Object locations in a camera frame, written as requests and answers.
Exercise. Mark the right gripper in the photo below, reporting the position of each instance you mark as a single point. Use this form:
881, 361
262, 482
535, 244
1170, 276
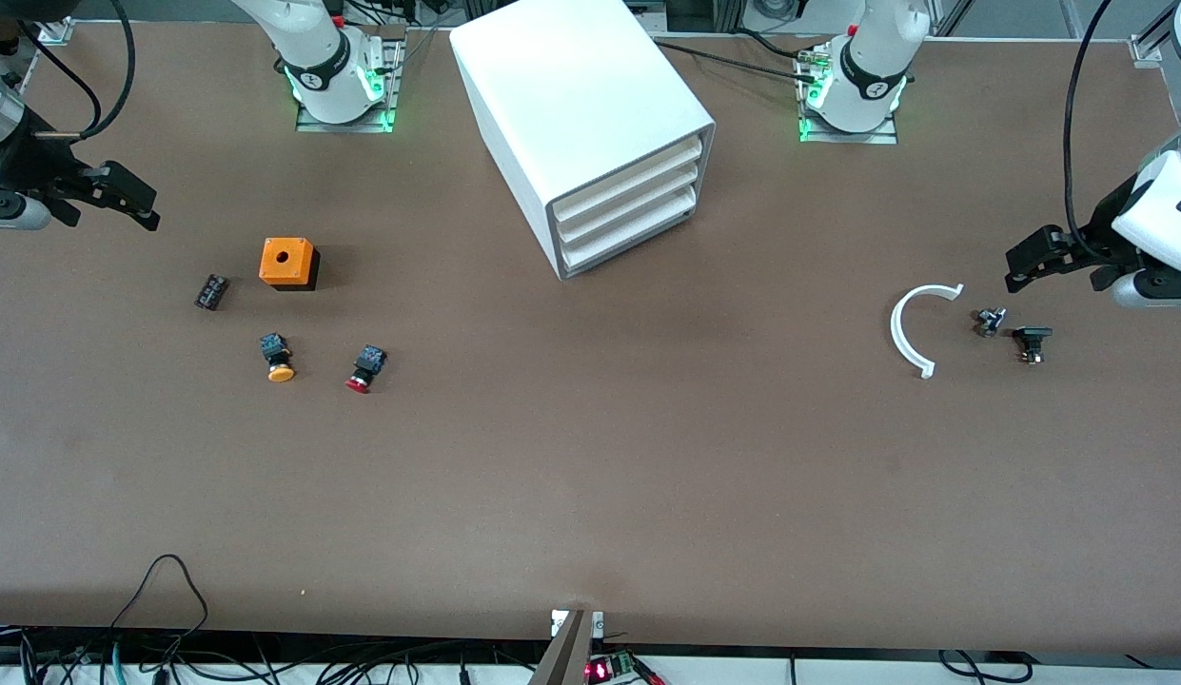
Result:
29, 164

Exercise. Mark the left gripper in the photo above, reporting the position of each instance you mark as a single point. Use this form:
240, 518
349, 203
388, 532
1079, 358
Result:
1110, 225

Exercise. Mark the white plastic drawer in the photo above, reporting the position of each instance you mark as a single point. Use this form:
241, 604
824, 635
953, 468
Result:
628, 209
628, 238
628, 183

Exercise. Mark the orange button box with hole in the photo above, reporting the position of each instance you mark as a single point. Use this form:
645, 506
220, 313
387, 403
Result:
287, 261

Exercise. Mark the orange mushroom push button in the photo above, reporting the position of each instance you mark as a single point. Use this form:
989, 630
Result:
280, 362

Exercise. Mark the red mushroom push button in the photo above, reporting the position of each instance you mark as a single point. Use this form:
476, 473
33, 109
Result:
365, 369

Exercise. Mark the small black terminal block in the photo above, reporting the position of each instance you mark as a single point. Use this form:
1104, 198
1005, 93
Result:
211, 292

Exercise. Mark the white curved plastic arc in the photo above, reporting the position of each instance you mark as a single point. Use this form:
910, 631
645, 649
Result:
899, 338

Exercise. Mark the circuit board with red display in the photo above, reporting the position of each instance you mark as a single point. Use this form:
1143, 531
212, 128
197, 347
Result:
614, 668

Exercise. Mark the black flat switch part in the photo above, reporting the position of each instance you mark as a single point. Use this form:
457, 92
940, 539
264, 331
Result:
1032, 338

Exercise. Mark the small black silver switch part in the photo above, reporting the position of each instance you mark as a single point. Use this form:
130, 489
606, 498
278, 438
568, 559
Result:
990, 322

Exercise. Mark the aluminium frame profile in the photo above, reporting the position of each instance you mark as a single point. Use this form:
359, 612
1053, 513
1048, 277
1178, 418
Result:
1151, 48
57, 31

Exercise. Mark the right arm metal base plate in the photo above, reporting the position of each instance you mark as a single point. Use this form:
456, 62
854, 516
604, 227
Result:
392, 95

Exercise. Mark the white drawer cabinet grey frame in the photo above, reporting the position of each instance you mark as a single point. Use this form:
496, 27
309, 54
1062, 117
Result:
571, 95

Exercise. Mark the grey metal camera bracket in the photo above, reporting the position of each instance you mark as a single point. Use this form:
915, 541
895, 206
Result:
566, 652

